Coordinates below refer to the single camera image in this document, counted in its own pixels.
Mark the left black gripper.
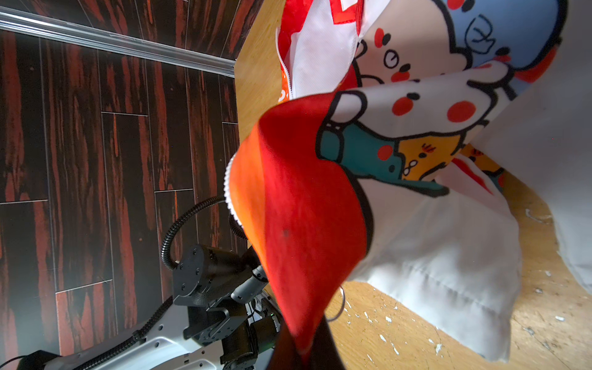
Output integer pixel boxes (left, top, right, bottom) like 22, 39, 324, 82
173, 245, 282, 365

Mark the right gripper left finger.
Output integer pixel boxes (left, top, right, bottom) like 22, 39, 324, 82
266, 325, 303, 370

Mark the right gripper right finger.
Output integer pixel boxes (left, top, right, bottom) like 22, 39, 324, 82
308, 318, 345, 370

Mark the white orange kids jacket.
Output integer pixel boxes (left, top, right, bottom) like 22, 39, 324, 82
224, 1, 591, 369

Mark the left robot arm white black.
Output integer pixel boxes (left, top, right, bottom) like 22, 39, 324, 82
16, 245, 281, 369

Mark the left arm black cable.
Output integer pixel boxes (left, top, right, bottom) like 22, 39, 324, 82
73, 195, 248, 370

